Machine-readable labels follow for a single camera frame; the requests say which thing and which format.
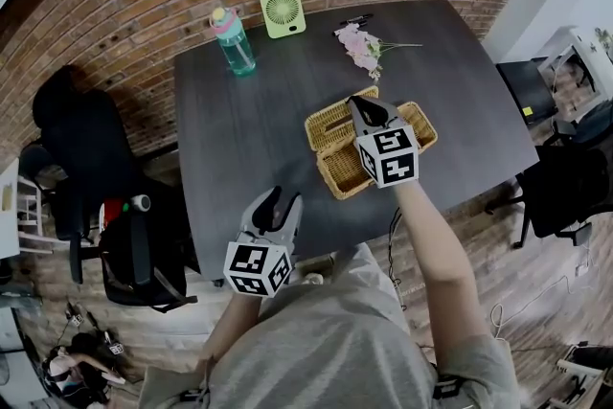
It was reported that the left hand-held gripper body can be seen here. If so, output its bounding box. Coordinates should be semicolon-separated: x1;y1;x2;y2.
222;228;301;300

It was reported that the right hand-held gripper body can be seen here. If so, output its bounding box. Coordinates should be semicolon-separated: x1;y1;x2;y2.
352;117;420;190

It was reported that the wicker tissue box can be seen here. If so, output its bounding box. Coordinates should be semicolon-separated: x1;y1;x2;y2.
304;84;439;202

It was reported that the person's left forearm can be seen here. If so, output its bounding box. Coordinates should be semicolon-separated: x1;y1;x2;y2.
195;289;263;375

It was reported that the person's right forearm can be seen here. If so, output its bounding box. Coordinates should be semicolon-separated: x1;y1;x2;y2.
395;179;486;374

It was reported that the pink artificial flower sprig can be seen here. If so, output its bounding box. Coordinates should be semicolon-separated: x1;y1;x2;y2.
333;22;424;83

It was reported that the black marker pen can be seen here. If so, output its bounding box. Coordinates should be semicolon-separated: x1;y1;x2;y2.
339;13;375;27

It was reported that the person's grey shirt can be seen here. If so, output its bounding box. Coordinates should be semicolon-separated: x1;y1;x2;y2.
138;241;523;409

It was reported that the green desk fan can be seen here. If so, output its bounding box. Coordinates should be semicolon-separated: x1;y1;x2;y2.
260;0;308;40

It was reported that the black backpack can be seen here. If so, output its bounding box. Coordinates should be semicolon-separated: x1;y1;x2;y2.
100;205;198;313

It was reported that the red white small object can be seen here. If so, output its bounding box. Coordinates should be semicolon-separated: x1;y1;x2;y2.
101;194;152;226

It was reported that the black drawer cabinet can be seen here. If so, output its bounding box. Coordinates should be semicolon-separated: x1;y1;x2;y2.
495;57;561;126

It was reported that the teal water bottle pink lid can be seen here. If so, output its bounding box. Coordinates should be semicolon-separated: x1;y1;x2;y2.
210;6;258;79

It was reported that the black mesh office chair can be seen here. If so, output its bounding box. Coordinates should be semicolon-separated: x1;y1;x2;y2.
486;143;613;251

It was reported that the black jacket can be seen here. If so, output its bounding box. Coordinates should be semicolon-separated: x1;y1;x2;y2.
32;64;141;189

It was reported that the white desk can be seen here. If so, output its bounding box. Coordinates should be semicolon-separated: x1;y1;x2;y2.
536;26;613;101

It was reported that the white side table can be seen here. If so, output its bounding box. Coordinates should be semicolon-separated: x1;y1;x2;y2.
0;157;55;261

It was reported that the white metal rack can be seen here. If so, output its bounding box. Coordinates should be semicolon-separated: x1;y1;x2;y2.
550;342;613;409

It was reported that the black cable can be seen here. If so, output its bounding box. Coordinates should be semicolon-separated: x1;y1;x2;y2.
385;205;409;313

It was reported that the white cable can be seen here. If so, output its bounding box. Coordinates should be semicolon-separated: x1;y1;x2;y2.
488;272;591;342

